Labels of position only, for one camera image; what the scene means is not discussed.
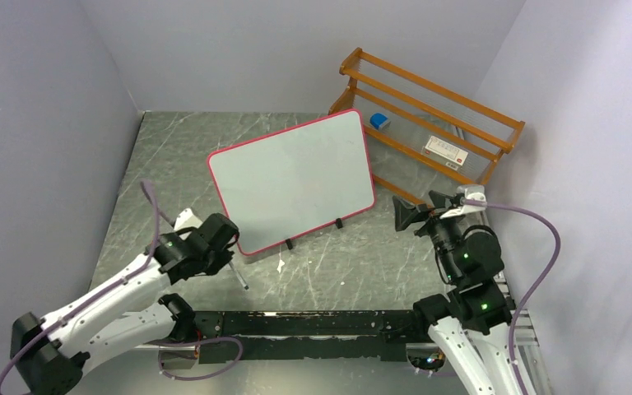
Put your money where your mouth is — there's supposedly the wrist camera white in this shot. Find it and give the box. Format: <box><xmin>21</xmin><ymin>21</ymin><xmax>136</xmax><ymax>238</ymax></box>
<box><xmin>440</xmin><ymin>184</ymin><xmax>487</xmax><ymax>219</ymax></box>
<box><xmin>173</xmin><ymin>207</ymin><xmax>202</xmax><ymax>231</ymax></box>

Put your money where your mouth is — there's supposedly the white labelled box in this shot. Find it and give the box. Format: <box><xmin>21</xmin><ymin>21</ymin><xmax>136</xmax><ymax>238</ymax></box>
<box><xmin>422</xmin><ymin>136</ymin><xmax>468</xmax><ymax>170</ymax></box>

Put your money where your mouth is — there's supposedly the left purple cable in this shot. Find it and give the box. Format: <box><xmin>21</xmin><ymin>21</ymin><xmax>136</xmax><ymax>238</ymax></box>
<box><xmin>0</xmin><ymin>179</ymin><xmax>244</xmax><ymax>395</ymax></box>

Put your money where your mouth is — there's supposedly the blue eraser on shelf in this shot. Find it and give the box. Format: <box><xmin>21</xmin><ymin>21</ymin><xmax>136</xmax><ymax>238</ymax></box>
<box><xmin>369</xmin><ymin>113</ymin><xmax>390</xmax><ymax>131</ymax></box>

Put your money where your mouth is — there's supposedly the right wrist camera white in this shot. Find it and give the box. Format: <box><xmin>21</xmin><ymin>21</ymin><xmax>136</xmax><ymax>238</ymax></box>
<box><xmin>440</xmin><ymin>184</ymin><xmax>487</xmax><ymax>219</ymax></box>

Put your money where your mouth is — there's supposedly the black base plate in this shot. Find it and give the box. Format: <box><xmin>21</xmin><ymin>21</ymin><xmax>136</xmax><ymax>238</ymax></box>
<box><xmin>159</xmin><ymin>309</ymin><xmax>439</xmax><ymax>369</ymax></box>

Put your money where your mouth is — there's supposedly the whiteboard with pink frame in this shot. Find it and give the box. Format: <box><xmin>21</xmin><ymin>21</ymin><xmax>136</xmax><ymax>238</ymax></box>
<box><xmin>207</xmin><ymin>109</ymin><xmax>376</xmax><ymax>256</ymax></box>

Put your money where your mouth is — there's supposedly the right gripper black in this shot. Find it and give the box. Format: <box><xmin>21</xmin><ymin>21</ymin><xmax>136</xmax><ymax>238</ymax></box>
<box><xmin>391</xmin><ymin>188</ymin><xmax>465</xmax><ymax>281</ymax></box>

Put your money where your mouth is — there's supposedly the orange wooden shelf rack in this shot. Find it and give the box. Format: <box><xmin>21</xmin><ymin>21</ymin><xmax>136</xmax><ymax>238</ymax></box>
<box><xmin>329</xmin><ymin>48</ymin><xmax>525</xmax><ymax>202</ymax></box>

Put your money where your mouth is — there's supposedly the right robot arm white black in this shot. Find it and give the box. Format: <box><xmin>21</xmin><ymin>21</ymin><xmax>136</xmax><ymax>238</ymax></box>
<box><xmin>393</xmin><ymin>184</ymin><xmax>527</xmax><ymax>394</ymax></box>

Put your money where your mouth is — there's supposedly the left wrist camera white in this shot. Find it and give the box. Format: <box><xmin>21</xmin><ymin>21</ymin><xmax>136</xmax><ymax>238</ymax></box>
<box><xmin>173</xmin><ymin>207</ymin><xmax>202</xmax><ymax>231</ymax></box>

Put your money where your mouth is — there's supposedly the blue whiteboard marker pen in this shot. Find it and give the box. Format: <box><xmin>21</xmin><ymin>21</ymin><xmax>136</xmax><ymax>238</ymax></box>
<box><xmin>228</xmin><ymin>262</ymin><xmax>249</xmax><ymax>290</ymax></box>

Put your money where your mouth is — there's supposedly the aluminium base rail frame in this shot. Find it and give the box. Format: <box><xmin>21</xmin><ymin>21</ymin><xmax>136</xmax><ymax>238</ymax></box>
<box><xmin>145</xmin><ymin>314</ymin><xmax>550</xmax><ymax>394</ymax></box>

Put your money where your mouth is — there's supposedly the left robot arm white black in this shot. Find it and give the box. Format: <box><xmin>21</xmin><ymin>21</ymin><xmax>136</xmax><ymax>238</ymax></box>
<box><xmin>8</xmin><ymin>210</ymin><xmax>239</xmax><ymax>394</ymax></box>

